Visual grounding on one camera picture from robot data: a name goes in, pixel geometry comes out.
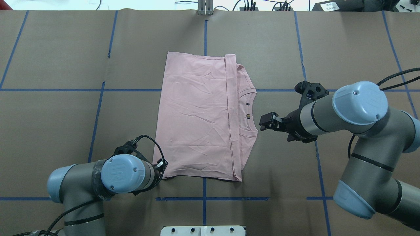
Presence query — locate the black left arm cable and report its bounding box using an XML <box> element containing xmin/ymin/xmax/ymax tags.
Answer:
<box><xmin>13</xmin><ymin>134</ymin><xmax>166</xmax><ymax>236</ymax></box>

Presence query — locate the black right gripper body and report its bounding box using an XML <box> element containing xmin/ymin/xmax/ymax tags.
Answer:
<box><xmin>280</xmin><ymin>107</ymin><xmax>319</xmax><ymax>144</ymax></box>

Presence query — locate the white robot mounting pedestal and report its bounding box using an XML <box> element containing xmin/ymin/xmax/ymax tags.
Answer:
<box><xmin>160</xmin><ymin>225</ymin><xmax>247</xmax><ymax>236</ymax></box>

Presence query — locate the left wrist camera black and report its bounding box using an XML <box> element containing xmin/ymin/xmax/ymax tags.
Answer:
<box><xmin>111</xmin><ymin>141</ymin><xmax>145</xmax><ymax>159</ymax></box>

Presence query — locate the pink printed t-shirt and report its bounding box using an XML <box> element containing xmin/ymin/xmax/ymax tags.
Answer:
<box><xmin>156</xmin><ymin>52</ymin><xmax>258</xmax><ymax>182</ymax></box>

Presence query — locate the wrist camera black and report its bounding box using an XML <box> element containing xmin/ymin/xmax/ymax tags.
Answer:
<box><xmin>294</xmin><ymin>81</ymin><xmax>329</xmax><ymax>101</ymax></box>
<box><xmin>111</xmin><ymin>141</ymin><xmax>145</xmax><ymax>159</ymax></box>

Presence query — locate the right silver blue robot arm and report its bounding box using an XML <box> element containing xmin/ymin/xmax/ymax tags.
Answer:
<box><xmin>259</xmin><ymin>81</ymin><xmax>420</xmax><ymax>230</ymax></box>

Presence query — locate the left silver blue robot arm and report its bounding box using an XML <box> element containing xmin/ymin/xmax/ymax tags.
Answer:
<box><xmin>21</xmin><ymin>154</ymin><xmax>168</xmax><ymax>236</ymax></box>

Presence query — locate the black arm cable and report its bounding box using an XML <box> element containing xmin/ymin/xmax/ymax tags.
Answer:
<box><xmin>13</xmin><ymin>134</ymin><xmax>166</xmax><ymax>236</ymax></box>
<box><xmin>348</xmin><ymin>67</ymin><xmax>420</xmax><ymax>158</ymax></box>

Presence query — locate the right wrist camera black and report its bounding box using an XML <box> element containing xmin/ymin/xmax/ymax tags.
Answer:
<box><xmin>294</xmin><ymin>81</ymin><xmax>329</xmax><ymax>101</ymax></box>

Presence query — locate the aluminium frame post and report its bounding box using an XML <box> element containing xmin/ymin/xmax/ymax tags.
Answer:
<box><xmin>197</xmin><ymin>0</ymin><xmax>214</xmax><ymax>15</ymax></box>

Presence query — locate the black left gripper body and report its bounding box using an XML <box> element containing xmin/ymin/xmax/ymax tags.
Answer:
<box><xmin>131</xmin><ymin>164</ymin><xmax>164</xmax><ymax>196</ymax></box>

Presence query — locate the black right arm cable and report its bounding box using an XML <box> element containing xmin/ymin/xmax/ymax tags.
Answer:
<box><xmin>348</xmin><ymin>67</ymin><xmax>420</xmax><ymax>158</ymax></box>

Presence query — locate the black power adapter box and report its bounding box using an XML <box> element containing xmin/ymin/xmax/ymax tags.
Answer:
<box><xmin>310</xmin><ymin>0</ymin><xmax>365</xmax><ymax>12</ymax></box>

